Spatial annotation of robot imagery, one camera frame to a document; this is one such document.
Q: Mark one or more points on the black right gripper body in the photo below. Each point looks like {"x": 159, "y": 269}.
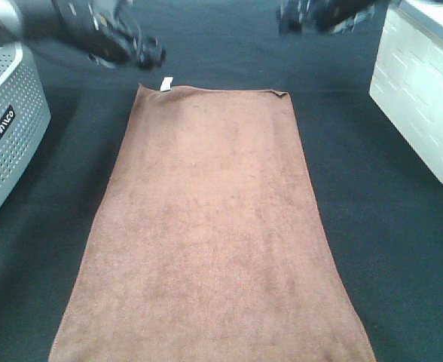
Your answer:
{"x": 322, "y": 16}

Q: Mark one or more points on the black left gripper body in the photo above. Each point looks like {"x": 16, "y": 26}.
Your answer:
{"x": 108, "y": 33}

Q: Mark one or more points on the brown towel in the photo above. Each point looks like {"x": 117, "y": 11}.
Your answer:
{"x": 207, "y": 244}

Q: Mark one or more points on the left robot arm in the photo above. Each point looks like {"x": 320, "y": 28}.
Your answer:
{"x": 29, "y": 21}

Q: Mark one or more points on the grey perforated laundry basket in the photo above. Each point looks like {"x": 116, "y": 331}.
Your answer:
{"x": 24, "y": 114}

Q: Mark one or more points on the white plastic storage bin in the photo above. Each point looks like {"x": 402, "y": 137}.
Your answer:
{"x": 407, "y": 81}

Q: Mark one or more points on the black table cloth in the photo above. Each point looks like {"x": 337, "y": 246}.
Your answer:
{"x": 381, "y": 208}

